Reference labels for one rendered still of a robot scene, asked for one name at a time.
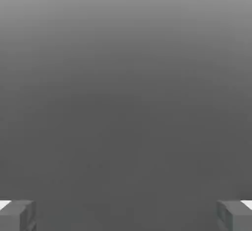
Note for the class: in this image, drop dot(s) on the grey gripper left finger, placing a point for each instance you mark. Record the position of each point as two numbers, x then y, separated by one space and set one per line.
15 216

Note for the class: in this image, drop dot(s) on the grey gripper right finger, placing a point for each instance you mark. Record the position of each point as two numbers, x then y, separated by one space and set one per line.
236 216

